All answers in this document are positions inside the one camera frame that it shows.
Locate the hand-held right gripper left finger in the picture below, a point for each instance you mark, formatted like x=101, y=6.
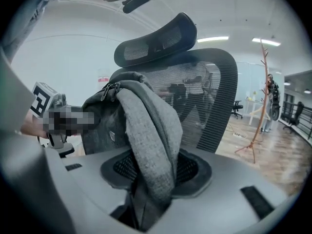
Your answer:
x=92, y=184

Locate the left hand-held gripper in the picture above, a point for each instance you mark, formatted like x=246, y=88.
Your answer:
x=40, y=99

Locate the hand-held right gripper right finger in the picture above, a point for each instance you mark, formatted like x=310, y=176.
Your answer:
x=219, y=191

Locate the grey backpack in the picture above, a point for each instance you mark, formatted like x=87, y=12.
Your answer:
x=151, y=130

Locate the black mesh office chair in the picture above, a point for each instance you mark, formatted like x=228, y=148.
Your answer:
x=209, y=94

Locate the person's left forearm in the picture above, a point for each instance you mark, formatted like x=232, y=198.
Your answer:
x=31, y=128

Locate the white power strip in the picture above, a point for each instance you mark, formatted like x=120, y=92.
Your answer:
x=239, y=135

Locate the white table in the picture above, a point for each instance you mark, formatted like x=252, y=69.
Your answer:
x=253, y=102

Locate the wooden coat rack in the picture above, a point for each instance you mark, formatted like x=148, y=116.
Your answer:
x=262, y=101

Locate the black metal railing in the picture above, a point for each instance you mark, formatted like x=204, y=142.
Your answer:
x=307, y=121

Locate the person's light blue shirt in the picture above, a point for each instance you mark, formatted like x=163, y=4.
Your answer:
x=22, y=21

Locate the long ceiling light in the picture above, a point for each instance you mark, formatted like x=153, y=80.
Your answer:
x=212, y=39
x=266, y=41

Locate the black head-worn camera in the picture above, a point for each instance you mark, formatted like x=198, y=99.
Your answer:
x=135, y=2

